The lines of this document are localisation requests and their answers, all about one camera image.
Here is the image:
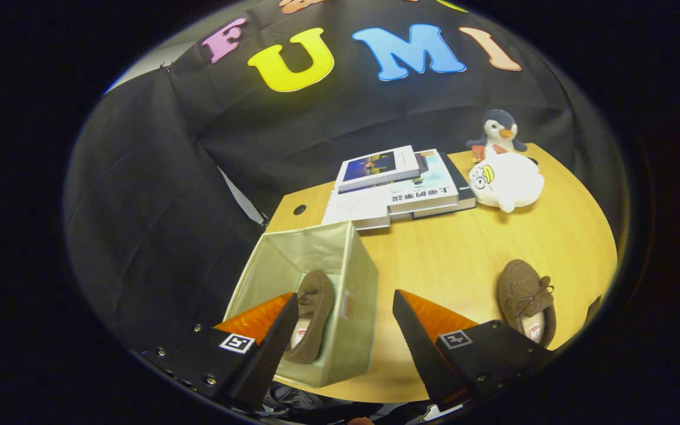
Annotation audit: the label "thick white book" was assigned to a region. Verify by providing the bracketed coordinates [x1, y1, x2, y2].
[321, 188, 391, 231]

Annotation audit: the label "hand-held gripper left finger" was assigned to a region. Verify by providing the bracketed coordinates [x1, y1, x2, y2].
[142, 292, 300, 414]

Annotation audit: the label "black book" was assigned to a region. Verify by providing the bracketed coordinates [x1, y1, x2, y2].
[412, 152, 478, 220]

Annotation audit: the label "green fabric storage box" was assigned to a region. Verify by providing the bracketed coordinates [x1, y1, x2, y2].
[222, 220, 380, 389]

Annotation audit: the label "small white book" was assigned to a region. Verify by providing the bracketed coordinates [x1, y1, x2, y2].
[334, 145, 421, 193]

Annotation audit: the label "brown fuzzy slipper shoe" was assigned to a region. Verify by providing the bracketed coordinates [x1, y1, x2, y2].
[284, 270, 336, 365]
[498, 259, 557, 348]

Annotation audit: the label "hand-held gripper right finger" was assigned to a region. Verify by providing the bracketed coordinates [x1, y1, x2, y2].
[392, 289, 553, 413]

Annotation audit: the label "white round plush toy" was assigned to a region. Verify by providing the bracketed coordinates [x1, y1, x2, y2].
[468, 151, 545, 214]

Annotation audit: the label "dark grey cloth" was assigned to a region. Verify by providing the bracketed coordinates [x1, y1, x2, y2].
[260, 381, 388, 423]

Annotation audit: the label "grey penguin plush toy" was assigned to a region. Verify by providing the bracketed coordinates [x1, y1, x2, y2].
[466, 109, 528, 155]

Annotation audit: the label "light blue cover book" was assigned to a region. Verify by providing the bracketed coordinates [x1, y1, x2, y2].
[384, 149, 460, 214]

